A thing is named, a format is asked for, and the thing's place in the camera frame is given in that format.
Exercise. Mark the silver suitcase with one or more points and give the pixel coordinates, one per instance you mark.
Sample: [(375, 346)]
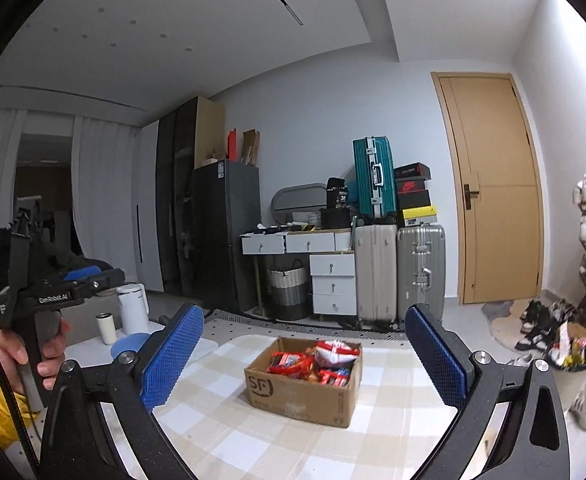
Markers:
[(420, 270)]

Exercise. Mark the black refrigerator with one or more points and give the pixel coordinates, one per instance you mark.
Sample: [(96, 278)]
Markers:
[(225, 235)]

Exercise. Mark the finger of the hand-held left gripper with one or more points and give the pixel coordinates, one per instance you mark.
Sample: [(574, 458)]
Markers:
[(83, 272), (100, 282)]

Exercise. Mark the person's left hand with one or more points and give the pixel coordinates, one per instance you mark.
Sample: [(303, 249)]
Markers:
[(5, 345)]

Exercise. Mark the teal suitcase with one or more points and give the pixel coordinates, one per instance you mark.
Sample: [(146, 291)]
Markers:
[(373, 175)]

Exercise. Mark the white electric kettle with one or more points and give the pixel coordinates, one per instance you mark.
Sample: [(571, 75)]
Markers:
[(133, 307)]

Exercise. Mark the grey oval mirror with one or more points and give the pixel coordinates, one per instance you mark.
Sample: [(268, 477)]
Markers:
[(298, 200)]

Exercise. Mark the woven laundry basket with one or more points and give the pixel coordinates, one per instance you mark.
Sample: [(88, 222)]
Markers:
[(288, 290)]

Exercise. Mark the pile of shoes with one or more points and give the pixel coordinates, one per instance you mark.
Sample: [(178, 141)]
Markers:
[(538, 325)]

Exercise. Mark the dark wardrobe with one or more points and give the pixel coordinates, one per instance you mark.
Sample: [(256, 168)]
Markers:
[(183, 160)]

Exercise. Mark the white curtain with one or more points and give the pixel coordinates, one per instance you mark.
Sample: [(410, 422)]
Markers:
[(105, 200)]

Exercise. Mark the black bag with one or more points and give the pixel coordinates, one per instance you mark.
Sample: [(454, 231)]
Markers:
[(335, 205)]

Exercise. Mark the white waste bin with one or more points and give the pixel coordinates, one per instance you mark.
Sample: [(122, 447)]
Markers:
[(570, 347)]

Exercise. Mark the stack of blue bowls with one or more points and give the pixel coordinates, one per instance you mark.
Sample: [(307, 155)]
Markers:
[(128, 345)]

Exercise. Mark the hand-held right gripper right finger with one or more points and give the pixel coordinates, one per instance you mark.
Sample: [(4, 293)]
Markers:
[(438, 355)]

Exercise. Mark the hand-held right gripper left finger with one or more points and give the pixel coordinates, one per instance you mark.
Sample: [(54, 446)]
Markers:
[(173, 355)]

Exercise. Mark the wooden door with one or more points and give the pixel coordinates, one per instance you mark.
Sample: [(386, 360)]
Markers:
[(493, 185)]

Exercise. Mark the beige suitcase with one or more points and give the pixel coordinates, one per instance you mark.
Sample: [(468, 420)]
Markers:
[(375, 272)]

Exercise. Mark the red paper bag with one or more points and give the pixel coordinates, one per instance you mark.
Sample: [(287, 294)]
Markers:
[(231, 145)]

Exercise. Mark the brown cardboard box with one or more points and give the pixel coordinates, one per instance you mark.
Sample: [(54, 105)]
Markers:
[(298, 397)]

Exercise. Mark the white cup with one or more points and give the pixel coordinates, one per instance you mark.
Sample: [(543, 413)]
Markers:
[(107, 329)]

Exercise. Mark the brown paper bag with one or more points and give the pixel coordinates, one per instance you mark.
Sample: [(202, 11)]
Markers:
[(251, 147)]

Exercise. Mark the red shoe box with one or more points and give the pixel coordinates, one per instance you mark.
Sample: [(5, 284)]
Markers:
[(412, 186)]

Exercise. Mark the white and red snack packet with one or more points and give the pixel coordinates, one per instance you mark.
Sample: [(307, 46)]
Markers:
[(338, 352)]

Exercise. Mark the white desk with drawers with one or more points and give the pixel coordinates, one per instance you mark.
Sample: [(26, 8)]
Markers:
[(333, 280)]

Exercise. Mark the yellow shoe box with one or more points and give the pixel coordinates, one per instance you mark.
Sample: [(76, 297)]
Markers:
[(419, 216)]

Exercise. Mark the round beige rug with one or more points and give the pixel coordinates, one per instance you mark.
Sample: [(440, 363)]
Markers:
[(505, 330)]

